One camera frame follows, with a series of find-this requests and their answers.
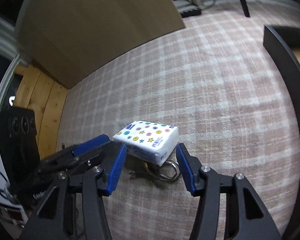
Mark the tan keychain with metal rings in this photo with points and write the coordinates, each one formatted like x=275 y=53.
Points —
x=169 y=172

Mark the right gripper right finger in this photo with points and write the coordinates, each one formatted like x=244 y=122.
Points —
x=246 y=215

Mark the cardboard box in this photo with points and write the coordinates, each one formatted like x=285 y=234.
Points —
x=71 y=39

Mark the black power strip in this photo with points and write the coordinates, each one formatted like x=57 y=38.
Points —
x=190 y=11

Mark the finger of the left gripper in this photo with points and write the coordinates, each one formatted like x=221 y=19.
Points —
x=90 y=144
x=103 y=156

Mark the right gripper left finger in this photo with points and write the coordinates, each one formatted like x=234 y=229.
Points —
x=54 y=216

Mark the white tissue pack with icons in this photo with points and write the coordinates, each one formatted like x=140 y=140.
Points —
x=149 y=141

